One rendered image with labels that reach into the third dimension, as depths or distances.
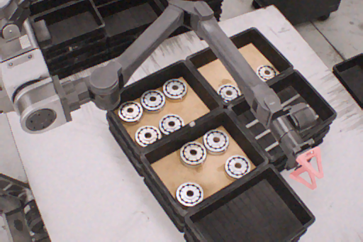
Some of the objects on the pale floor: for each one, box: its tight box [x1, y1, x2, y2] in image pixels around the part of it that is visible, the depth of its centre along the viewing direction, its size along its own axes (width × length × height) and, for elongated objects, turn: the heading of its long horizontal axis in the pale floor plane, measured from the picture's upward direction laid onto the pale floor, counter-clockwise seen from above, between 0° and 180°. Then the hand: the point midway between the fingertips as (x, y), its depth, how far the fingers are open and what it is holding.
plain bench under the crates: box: [6, 5, 363, 242], centre depth 223 cm, size 160×160×70 cm
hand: (316, 180), depth 110 cm, fingers open, 6 cm apart
